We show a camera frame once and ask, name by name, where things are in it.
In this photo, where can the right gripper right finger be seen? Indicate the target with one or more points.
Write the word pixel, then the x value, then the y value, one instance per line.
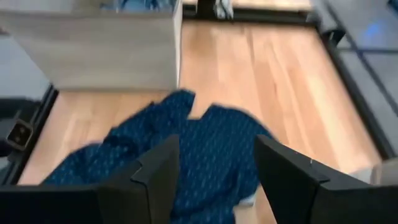
pixel 286 180

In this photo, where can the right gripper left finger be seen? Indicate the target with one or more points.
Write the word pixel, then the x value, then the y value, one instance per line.
pixel 155 186

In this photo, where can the navy dotted garment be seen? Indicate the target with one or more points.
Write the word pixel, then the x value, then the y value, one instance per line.
pixel 211 149

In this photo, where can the blue plaid shirt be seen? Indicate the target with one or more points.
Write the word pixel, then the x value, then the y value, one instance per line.
pixel 146 3

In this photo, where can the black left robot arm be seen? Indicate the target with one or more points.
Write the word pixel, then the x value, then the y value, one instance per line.
pixel 206 7

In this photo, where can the beige fabric storage bin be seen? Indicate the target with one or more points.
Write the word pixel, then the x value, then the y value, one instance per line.
pixel 93 53

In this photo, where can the small camera box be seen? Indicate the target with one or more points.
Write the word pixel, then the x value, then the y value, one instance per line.
pixel 19 135

